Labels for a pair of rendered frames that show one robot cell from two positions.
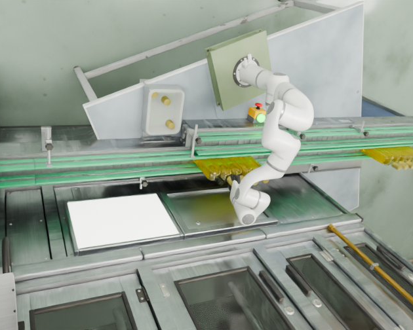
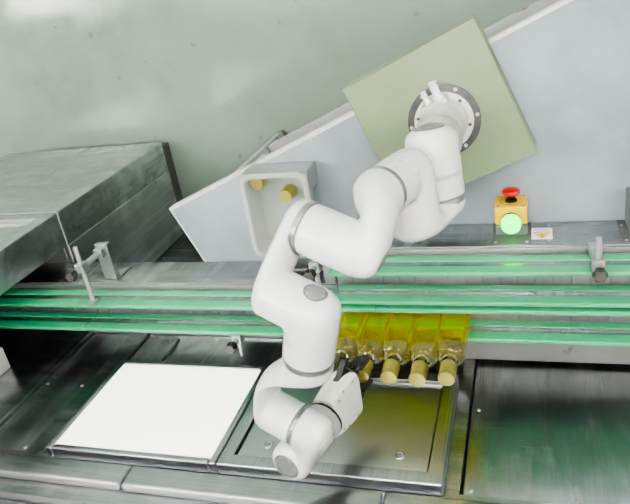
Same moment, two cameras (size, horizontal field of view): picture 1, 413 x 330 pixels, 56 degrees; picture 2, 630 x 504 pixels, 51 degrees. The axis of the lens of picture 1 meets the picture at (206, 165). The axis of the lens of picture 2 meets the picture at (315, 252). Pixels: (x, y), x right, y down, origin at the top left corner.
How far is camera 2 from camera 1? 125 cm
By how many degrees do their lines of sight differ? 44
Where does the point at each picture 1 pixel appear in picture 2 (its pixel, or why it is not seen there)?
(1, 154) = (58, 280)
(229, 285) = not seen: outside the picture
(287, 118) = (307, 245)
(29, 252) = (20, 432)
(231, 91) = not seen: hidden behind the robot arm
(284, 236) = not seen: outside the picture
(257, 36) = (452, 37)
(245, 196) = (259, 415)
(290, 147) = (292, 320)
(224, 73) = (387, 129)
